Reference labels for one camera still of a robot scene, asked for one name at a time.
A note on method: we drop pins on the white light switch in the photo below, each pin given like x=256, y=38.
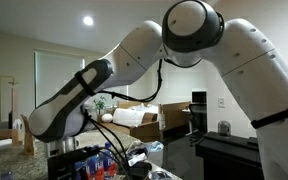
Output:
x=221, y=102

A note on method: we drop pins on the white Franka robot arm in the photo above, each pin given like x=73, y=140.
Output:
x=257, y=66

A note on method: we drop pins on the brown sofa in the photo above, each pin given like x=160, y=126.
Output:
x=147, y=130

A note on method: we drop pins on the large round ceiling light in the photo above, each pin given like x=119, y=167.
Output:
x=88, y=20

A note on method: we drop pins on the round white cushion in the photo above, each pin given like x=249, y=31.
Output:
x=107, y=117

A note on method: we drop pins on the black monitor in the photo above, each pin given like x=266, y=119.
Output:
x=199, y=97

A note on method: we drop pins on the narrow wooden chair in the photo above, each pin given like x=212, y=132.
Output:
x=0, y=135

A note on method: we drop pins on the large window blind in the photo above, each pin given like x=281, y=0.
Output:
x=57, y=73

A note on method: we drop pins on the shiny grey round object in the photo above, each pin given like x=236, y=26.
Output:
x=160, y=175

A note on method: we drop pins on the black pouch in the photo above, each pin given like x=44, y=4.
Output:
x=140, y=171

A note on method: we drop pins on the Fiji water bottle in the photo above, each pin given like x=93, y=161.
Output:
x=82, y=170
x=109, y=161
x=96, y=166

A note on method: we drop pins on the wall crucifix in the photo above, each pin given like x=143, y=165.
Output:
x=13, y=83

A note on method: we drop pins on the black office chair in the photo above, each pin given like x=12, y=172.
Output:
x=197, y=118

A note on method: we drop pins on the black cart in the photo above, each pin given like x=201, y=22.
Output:
x=230, y=156

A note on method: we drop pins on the wooden figurine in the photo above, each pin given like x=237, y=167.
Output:
x=25, y=143

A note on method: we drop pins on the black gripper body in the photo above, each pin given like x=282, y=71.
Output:
x=64, y=166

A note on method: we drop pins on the small blue water bottle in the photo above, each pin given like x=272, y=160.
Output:
x=6, y=175

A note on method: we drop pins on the wooden desk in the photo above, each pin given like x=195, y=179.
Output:
x=175, y=115

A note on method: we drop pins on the green potted plant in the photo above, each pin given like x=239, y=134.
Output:
x=99, y=103

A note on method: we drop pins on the white blanket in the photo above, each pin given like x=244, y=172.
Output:
x=127, y=116

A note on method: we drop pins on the glass jar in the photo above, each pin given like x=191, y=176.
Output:
x=224, y=129

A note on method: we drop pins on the white bin with blue bag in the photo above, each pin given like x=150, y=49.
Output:
x=156, y=146

